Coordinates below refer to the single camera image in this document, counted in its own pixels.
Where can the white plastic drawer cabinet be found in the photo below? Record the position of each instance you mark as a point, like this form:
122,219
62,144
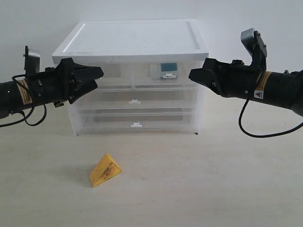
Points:
132,42

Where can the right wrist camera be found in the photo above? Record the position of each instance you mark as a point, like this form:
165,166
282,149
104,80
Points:
253,43

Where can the yellow wedge block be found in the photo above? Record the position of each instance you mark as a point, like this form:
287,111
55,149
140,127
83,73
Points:
104,170

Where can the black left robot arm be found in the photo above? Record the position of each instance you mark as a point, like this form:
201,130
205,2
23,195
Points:
15,96

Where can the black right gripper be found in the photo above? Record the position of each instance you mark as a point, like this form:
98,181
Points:
226,79

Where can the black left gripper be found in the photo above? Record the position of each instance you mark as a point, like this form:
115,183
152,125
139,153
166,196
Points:
54,85

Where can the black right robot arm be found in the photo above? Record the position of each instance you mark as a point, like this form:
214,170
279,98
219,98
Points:
283,90

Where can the white blue pill bottle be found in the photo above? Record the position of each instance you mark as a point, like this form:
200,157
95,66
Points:
163,70

